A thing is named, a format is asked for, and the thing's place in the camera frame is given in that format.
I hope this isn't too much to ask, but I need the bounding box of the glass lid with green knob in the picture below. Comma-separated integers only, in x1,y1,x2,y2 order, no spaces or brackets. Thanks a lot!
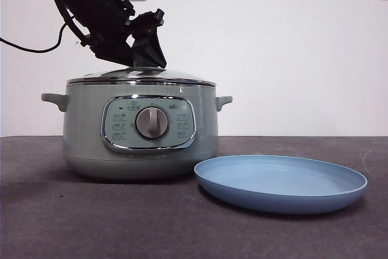
66,65,218,86

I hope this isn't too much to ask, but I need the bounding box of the pale green electric steamer pot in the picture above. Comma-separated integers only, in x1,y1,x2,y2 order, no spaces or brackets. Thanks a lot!
41,80,233,180

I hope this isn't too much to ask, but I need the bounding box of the blue round plate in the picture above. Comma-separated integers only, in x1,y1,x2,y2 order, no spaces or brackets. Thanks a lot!
193,154,369,214

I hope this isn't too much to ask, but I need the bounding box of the black cable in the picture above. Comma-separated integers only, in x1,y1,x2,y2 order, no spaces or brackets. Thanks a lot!
0,13,92,53

